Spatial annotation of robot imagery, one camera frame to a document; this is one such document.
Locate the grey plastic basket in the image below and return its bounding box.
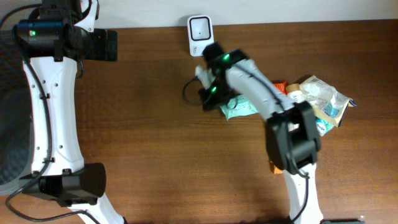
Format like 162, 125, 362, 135
1, 30, 34, 195

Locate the orange cracker package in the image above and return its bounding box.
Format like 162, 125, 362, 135
269, 82, 287, 174

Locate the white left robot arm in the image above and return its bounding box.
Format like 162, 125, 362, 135
12, 1, 126, 223

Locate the teal tissue packet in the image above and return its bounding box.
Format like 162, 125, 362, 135
220, 95, 258, 120

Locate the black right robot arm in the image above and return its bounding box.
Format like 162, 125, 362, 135
197, 42, 323, 223

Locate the white bamboo print tube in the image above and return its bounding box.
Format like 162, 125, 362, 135
285, 83, 305, 103

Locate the small teal green box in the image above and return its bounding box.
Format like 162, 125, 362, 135
316, 119, 335, 136

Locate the white barcode scanner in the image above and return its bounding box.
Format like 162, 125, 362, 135
187, 15, 214, 57

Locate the yellow white snack bag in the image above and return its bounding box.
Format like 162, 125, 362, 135
300, 75, 357, 128

